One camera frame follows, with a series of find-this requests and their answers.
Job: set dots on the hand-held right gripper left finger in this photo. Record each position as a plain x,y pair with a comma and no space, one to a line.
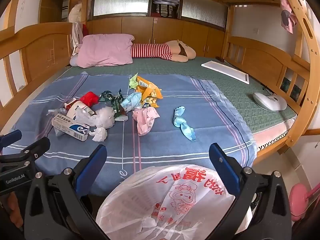
93,164

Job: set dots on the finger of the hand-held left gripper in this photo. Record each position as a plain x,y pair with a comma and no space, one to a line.
11,136
36,147

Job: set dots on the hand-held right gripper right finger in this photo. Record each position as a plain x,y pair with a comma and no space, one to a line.
223,170

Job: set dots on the white tissue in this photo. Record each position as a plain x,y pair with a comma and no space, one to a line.
99,134

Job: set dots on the white blue medicine box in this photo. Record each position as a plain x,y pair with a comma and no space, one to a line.
67,126

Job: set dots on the clear plastic wrap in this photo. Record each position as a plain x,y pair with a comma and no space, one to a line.
102,118

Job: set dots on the red white carton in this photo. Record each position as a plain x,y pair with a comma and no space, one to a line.
74,106

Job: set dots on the light blue twisted wrapper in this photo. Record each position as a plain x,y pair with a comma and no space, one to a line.
182,124

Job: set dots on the green silver wrapper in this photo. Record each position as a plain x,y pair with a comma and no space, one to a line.
118,105

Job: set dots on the red packet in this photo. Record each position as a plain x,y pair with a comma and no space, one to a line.
89,98

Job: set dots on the pink wrapper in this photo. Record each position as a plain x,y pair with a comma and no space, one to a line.
145,120

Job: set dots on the white red-printed plastic bag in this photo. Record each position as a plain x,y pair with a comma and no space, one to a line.
155,205

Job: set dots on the small yellow snack packet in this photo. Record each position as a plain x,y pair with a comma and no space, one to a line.
150,102

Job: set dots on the light green wrapper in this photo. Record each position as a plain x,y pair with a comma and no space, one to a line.
132,81

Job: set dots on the large yellow snack bag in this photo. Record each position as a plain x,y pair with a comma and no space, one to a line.
148,86

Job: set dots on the person's left hand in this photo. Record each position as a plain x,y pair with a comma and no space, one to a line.
15,212

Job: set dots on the blue striped blanket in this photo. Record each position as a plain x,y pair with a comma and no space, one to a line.
175,150

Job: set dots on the pink patterned mattress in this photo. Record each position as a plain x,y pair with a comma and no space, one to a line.
271,135

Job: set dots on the pink plastic lamp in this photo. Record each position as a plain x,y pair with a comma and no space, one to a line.
298,200

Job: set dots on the white handheld vacuum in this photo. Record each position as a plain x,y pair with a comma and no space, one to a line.
270,101

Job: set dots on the light blue cushion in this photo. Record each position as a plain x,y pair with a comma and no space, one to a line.
73,61

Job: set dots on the green quilted mattress pad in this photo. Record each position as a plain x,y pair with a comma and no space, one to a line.
225,76

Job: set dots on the white flat board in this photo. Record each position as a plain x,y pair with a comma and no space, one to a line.
225,71

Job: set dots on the pink pillow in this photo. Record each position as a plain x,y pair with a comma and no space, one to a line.
105,50

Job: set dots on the patterned hanging cloth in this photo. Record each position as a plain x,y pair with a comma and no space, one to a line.
76,36

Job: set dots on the striped plush toy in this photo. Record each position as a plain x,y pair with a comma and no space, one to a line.
150,50

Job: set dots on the wooden bed ladder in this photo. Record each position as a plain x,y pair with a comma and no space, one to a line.
308,62

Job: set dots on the frosted glass cabinet door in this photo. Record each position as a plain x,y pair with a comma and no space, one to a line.
203,10
121,2

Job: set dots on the pink hanging cloth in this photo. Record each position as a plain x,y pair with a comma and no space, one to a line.
287,15

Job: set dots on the stack of stored items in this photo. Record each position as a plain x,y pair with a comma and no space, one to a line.
166,1

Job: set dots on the wooden bed frame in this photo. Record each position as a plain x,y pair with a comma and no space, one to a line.
37,45

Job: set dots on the wooden wall cabinet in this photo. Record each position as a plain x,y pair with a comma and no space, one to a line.
140,28

